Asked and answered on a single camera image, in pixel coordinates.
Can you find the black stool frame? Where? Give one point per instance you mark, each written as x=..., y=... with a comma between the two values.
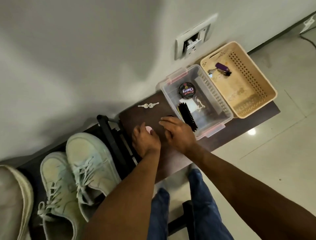
x=184, y=220

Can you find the black shoe brush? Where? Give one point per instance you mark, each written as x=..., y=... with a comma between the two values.
x=187, y=116

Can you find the white wall plug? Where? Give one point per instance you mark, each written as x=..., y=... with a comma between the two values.
x=308, y=23

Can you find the white wall socket plate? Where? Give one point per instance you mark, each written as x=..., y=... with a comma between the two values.
x=195, y=37

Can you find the beige plastic basket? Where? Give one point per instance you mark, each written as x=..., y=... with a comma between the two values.
x=246, y=91

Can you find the person's left forearm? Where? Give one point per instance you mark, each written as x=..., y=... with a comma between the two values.
x=126, y=197

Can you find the pale green sneaker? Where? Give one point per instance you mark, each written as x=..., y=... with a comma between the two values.
x=60, y=195
x=91, y=163

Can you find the person's right hand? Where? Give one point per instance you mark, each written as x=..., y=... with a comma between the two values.
x=181, y=134

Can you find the person's right forearm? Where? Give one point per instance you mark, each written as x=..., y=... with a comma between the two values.
x=246, y=195

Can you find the small pink round object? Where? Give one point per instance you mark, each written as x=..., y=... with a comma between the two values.
x=148, y=129

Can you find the clear plastic storage box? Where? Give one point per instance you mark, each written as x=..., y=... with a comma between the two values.
x=217, y=108

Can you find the person's blue jeans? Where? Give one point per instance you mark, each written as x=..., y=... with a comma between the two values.
x=205, y=210

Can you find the beige shoe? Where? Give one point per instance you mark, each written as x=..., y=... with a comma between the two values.
x=13, y=202

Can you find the black shoe rack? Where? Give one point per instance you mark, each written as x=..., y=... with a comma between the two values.
x=112, y=141

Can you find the person's left hand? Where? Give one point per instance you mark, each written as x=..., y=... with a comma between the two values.
x=145, y=144

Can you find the person's right thumb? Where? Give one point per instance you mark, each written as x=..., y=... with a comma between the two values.
x=168, y=134

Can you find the person's left thumb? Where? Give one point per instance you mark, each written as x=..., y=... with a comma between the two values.
x=153, y=136

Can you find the small white item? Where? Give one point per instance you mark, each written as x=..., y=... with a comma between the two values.
x=200, y=102

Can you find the black shoe polish tin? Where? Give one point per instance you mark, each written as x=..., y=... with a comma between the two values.
x=187, y=90

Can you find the pair of silver keys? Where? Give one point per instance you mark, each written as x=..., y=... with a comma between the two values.
x=148, y=105

